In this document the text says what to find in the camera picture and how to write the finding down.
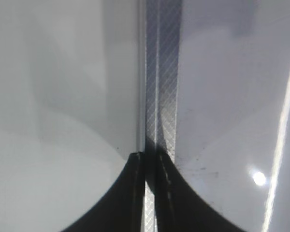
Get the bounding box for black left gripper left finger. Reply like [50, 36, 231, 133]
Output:
[64, 152, 145, 232]

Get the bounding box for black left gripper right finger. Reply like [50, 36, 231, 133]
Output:
[155, 151, 242, 232]

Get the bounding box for white whiteboard with grey frame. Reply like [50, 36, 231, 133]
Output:
[140, 0, 290, 232]

